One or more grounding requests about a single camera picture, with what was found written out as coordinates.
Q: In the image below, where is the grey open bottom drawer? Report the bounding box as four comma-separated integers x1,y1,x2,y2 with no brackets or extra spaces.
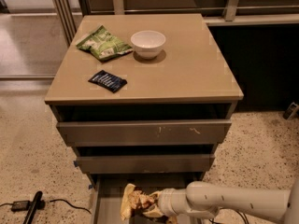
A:
92,173,202,224

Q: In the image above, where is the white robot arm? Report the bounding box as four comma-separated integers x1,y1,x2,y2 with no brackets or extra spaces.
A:
143,181,299,224

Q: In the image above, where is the white bowl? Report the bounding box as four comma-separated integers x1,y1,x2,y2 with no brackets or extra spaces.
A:
131,30,166,59

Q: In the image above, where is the grey middle drawer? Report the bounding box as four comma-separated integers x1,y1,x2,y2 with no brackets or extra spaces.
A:
76,154,215,174

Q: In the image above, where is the grey top drawer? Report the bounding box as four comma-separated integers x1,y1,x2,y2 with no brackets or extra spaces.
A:
57,119,231,147

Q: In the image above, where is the grey object on floor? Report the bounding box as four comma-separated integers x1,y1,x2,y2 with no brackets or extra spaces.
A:
283,102,299,120

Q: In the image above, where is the brown chip bag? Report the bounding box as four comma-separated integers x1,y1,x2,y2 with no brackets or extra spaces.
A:
120,183,178,224

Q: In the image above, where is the dark blue snack packet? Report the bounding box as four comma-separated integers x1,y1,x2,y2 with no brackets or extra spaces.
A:
89,70,127,93

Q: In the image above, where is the grey drawer cabinet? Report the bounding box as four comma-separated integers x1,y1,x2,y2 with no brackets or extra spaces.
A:
43,13,245,224

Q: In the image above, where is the black bar on floor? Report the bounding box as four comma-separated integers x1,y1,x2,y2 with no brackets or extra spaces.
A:
22,191,43,224

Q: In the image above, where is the green chip bag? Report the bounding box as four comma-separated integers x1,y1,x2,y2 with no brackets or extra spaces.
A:
76,25,133,62

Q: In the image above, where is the black looped cable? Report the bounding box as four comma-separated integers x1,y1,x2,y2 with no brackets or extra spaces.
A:
207,208,249,224

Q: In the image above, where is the metal wall shelf frame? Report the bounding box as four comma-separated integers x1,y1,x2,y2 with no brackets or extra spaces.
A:
52,0,299,42

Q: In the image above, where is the black power adapter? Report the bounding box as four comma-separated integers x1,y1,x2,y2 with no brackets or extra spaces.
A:
11,201,30,212

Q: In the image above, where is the black cable on floor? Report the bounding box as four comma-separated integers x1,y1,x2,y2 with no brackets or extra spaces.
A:
0,198,92,216

